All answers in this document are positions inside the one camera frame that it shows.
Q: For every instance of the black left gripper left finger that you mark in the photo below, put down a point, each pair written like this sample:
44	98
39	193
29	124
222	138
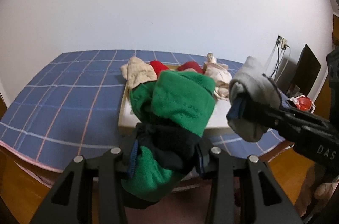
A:
70	198

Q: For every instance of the beige dotted underwear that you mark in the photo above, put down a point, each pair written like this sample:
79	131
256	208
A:
136	72

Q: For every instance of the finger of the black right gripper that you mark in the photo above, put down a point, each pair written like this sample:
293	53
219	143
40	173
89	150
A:
286	103
281	117

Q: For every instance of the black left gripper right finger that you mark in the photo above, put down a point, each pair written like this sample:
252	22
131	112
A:
242	190

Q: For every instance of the black monitor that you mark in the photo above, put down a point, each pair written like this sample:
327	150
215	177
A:
306	72

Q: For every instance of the red and white small object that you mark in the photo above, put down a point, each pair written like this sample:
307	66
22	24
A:
303	103

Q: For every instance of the wooden table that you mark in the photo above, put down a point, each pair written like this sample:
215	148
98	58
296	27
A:
22	194

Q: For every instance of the dark red rolled underwear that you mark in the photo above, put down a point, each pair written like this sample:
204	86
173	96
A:
191	65

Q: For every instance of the grey underwear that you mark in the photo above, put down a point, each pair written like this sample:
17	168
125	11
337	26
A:
251	84

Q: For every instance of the bright red underwear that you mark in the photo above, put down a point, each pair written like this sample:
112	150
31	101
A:
158	67

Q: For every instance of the wall socket with plugs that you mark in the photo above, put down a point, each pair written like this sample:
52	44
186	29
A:
282	42

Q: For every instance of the green and navy striped underwear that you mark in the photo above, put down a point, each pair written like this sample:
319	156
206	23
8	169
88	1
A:
165	155

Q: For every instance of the cream pink underwear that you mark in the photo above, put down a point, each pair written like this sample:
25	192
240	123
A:
220	75

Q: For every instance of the right human hand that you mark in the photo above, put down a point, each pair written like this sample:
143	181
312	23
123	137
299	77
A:
312	188

